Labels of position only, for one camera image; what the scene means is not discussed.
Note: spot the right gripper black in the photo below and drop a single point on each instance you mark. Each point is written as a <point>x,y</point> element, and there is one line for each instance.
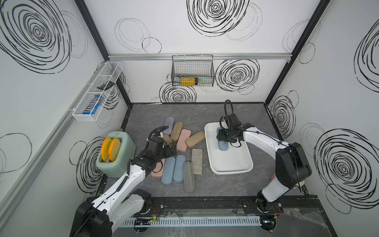
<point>221,136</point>

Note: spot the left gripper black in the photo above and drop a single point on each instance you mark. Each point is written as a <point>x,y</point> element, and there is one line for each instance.
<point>173,148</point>

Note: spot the purple fabric glasses case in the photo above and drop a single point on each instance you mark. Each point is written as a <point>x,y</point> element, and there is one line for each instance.
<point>169,122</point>

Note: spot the light blue glasses case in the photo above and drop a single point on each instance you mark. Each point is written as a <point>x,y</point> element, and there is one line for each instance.
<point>222,144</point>
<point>168,171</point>
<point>178,168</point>

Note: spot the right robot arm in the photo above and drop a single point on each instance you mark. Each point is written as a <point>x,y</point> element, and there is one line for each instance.
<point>291,164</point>

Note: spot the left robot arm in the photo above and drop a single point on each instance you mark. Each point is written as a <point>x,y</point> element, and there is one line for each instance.
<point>102,216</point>

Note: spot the pink glasses case upper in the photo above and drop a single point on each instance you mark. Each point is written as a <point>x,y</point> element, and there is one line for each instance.
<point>181,143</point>

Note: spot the pink glasses case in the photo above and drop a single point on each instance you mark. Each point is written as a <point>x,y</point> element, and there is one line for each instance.
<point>158,171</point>
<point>181,143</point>

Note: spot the tan fabric glasses case upper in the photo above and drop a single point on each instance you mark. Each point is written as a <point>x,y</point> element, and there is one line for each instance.
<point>176,131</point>

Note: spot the pink glasses case lower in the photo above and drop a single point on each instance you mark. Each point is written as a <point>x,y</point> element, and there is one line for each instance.
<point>158,171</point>

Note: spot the white plastic storage tray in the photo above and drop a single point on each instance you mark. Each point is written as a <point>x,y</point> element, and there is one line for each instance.
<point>236,159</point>

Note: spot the grey fabric glasses case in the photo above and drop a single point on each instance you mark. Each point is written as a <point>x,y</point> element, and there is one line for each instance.
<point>188,178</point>

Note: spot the mint green toaster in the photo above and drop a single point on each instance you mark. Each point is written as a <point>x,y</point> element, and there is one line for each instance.
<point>126,152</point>

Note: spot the right orange toast slice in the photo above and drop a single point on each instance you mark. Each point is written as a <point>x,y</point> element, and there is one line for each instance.
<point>114,148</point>

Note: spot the orange toast slice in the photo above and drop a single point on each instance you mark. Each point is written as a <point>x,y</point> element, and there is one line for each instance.
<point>104,153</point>
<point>114,148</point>

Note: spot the green item in basket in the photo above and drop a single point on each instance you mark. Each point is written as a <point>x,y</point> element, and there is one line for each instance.
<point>205,81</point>

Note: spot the left orange toast slice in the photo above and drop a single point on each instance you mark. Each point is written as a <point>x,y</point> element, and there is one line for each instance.
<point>104,153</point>

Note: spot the yellow item in basket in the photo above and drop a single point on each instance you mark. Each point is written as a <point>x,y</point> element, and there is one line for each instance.
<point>188,82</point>

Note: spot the blue candy packet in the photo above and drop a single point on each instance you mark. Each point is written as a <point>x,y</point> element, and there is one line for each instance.
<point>93,105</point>

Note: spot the black remote on shelf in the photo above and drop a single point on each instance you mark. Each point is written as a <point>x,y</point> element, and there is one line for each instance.
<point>106,86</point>

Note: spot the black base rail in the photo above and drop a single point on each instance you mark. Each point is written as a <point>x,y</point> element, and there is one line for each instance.
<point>248,204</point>

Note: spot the black wire wall basket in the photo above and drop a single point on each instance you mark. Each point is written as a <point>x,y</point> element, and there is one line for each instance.
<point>191,68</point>

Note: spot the white slotted cable duct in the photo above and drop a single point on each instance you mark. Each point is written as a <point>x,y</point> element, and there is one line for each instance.
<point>215,221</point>

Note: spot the white wire wall shelf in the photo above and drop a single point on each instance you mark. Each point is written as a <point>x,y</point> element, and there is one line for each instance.
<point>107,71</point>

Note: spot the aluminium wall rail back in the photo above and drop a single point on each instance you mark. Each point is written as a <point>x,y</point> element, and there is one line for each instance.
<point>201,56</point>

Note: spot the aluminium wall rail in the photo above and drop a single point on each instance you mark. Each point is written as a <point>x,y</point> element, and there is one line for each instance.
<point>34,108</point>
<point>201,56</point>

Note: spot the aluminium wall rail left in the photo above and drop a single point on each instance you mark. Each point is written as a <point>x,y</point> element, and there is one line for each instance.
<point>34,108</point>

